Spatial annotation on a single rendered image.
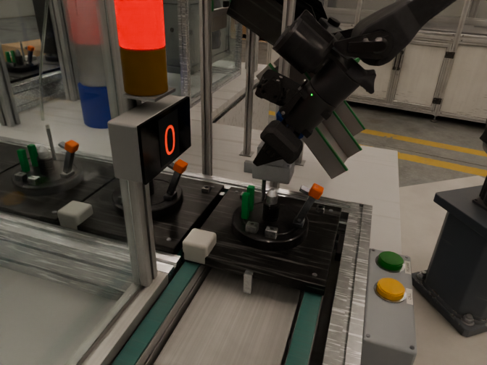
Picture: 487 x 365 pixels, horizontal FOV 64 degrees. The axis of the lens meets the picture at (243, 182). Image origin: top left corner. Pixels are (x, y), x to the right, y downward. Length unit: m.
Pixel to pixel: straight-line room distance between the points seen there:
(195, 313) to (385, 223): 0.55
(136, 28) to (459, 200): 0.57
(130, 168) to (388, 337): 0.40
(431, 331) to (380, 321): 0.18
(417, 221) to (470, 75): 3.67
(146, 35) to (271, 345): 0.44
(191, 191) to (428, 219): 0.59
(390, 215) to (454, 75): 3.68
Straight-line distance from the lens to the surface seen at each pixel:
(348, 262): 0.70
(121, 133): 0.44
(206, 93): 0.88
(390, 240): 0.95
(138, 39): 0.45
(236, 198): 0.81
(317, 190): 0.66
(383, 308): 0.63
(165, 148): 0.48
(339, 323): 0.59
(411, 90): 4.69
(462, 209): 0.72
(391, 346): 0.59
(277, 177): 0.65
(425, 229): 1.03
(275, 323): 0.64
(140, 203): 0.55
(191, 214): 0.76
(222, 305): 0.65
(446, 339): 0.78
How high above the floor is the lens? 1.39
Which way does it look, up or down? 29 degrees down
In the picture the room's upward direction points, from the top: 2 degrees clockwise
